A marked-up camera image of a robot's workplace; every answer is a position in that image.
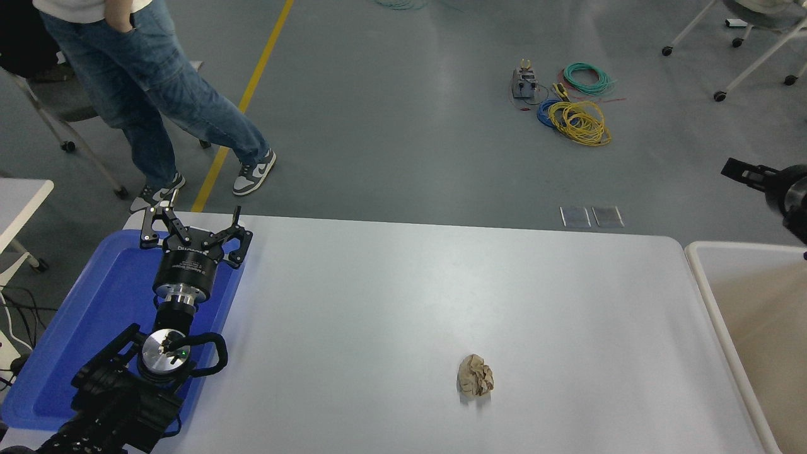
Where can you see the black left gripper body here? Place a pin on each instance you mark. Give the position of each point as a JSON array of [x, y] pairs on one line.
[[188, 270]]

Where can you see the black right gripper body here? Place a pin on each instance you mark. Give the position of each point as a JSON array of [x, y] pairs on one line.
[[782, 186]]

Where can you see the person's forearm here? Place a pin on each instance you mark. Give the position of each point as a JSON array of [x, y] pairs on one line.
[[118, 12]]

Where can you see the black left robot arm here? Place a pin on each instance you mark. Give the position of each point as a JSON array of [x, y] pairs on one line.
[[113, 403]]

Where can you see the clear floor plate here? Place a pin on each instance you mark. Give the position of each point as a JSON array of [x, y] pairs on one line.
[[608, 217]]

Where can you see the blue plastic tray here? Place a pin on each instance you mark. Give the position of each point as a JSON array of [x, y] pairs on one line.
[[94, 315]]

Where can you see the large pale bin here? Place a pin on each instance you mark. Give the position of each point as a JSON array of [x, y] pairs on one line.
[[756, 315]]

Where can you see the small white box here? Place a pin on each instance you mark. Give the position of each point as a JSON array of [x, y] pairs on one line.
[[736, 23]]

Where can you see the person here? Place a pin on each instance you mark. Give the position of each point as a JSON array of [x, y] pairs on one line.
[[151, 82]]

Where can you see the grey seat chair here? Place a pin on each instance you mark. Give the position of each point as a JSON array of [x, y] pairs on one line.
[[69, 104]]

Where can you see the white power strip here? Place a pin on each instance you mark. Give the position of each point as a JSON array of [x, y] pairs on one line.
[[7, 353]]

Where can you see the grey electrical box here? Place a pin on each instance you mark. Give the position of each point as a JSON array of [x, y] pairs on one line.
[[523, 85]]

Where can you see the black garment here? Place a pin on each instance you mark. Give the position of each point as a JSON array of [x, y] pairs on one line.
[[19, 38]]

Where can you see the crumpled tan paper ball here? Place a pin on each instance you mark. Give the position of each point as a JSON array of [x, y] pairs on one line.
[[475, 376]]

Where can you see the white frame wheeled chair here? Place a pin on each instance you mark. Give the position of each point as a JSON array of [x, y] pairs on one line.
[[756, 12]]

